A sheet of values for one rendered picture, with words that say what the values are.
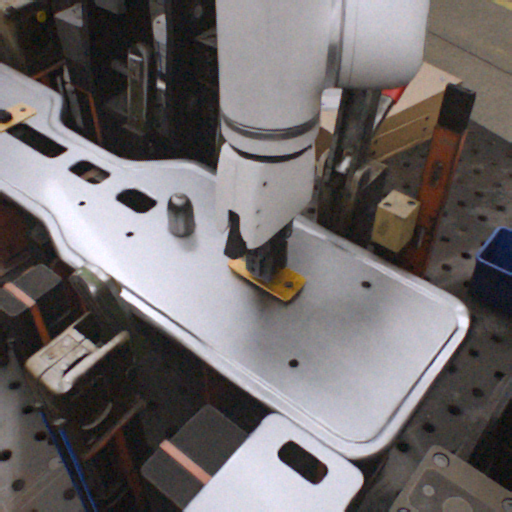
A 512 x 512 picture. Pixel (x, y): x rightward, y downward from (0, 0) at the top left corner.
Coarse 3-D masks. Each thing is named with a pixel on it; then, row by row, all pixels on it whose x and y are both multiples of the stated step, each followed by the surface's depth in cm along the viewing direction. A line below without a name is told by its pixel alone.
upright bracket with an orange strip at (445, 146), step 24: (456, 96) 58; (456, 120) 59; (432, 144) 63; (456, 144) 61; (432, 168) 64; (456, 168) 64; (432, 192) 66; (432, 216) 68; (432, 240) 70; (408, 264) 74
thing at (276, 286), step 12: (228, 264) 68; (240, 264) 68; (252, 276) 67; (276, 276) 67; (288, 276) 67; (300, 276) 67; (264, 288) 66; (276, 288) 66; (288, 288) 66; (300, 288) 66
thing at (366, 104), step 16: (352, 96) 66; (368, 96) 64; (352, 112) 67; (368, 112) 65; (336, 128) 68; (352, 128) 68; (368, 128) 67; (336, 144) 69; (352, 144) 69; (368, 144) 69; (336, 160) 71; (352, 160) 69; (336, 176) 73; (352, 176) 70
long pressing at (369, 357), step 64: (0, 64) 99; (64, 128) 87; (0, 192) 79; (64, 192) 78; (192, 192) 78; (64, 256) 71; (128, 256) 70; (192, 256) 70; (320, 256) 70; (192, 320) 64; (256, 320) 64; (320, 320) 64; (384, 320) 64; (448, 320) 64; (256, 384) 59; (320, 384) 59; (384, 384) 59; (384, 448) 55
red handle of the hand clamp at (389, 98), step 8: (400, 88) 71; (384, 96) 71; (392, 96) 71; (400, 96) 71; (384, 104) 71; (392, 104) 71; (384, 112) 71; (376, 120) 71; (384, 120) 72; (376, 128) 71; (344, 160) 71; (336, 168) 71; (344, 168) 70; (344, 176) 71
